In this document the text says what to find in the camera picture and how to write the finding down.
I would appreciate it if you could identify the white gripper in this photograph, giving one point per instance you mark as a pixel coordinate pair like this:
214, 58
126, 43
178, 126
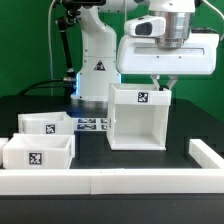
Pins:
197, 56

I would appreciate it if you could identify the white drawer cabinet box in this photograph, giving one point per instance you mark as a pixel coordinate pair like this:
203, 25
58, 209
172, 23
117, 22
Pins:
137, 117

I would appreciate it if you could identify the white drawer tray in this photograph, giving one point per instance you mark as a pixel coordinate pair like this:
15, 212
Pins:
39, 151
53, 123

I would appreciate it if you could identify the white front drawer tray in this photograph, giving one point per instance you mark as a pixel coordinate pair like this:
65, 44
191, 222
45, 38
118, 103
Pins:
39, 151

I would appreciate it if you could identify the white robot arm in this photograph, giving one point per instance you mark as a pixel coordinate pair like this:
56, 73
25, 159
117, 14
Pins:
162, 42

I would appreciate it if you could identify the printed marker sheet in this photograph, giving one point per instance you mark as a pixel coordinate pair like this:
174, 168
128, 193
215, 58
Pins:
90, 124

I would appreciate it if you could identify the white left barrier block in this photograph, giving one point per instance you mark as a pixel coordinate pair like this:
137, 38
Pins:
2, 150

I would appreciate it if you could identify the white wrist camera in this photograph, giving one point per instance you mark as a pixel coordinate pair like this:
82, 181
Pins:
146, 26

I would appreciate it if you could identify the white right barrier rail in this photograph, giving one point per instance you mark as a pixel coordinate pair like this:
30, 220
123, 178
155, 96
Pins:
205, 156

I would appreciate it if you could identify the white barrier rail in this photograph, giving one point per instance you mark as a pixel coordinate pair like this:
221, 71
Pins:
110, 181
205, 156

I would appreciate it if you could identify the white front barrier rail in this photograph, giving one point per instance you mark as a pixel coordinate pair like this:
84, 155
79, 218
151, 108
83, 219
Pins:
110, 181

